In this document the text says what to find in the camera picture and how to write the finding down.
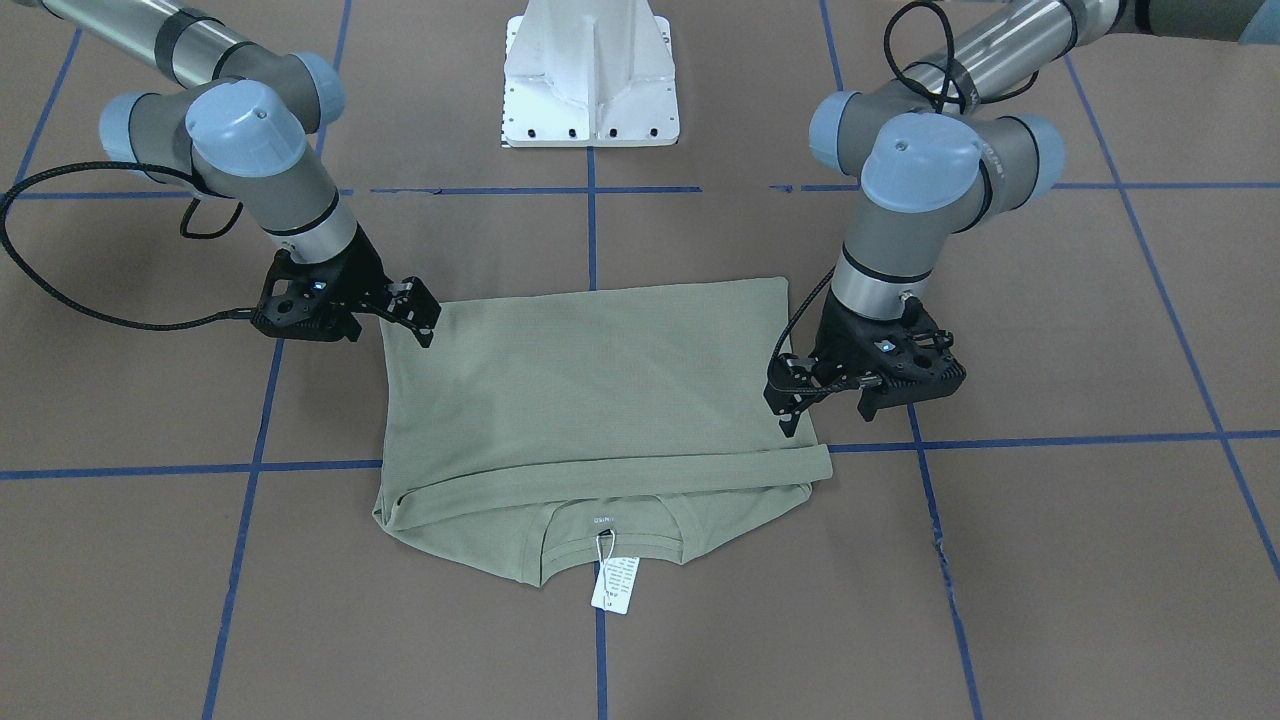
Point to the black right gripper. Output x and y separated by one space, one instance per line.
362 272

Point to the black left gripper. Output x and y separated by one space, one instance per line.
836 342

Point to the sage green long-sleeve shirt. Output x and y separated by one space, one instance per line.
541 433

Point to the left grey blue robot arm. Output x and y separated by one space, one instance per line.
928 168

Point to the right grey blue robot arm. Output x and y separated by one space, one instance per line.
239 130

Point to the blue tape line crosswise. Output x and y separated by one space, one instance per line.
853 448

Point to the white shirt hang tag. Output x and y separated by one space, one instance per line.
615 576

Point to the blue tape line lengthwise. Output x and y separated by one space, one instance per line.
600 623

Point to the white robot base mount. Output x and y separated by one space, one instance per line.
581 74

